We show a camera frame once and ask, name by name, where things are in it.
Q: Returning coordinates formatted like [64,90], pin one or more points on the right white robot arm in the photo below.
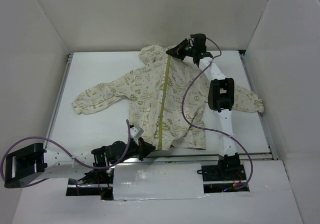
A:
[221,94]

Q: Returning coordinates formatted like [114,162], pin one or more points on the aluminium front rail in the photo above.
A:
[187,159]

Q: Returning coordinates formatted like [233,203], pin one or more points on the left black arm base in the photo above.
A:
[98,176]

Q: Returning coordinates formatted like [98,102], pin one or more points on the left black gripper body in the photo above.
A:
[141,148]

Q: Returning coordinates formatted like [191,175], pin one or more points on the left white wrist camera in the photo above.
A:
[136,132]

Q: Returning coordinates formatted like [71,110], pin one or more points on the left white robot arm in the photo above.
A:
[26,166]

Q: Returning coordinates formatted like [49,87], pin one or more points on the left aluminium frame rail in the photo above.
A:
[59,96]

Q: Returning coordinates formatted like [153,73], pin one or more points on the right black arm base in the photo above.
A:
[215,173]

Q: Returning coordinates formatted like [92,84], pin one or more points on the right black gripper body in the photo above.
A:
[182,51]

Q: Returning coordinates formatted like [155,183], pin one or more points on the cream jacket with green print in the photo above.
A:
[155,93]

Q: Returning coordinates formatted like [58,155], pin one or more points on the silver foil covered panel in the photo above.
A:
[159,181]

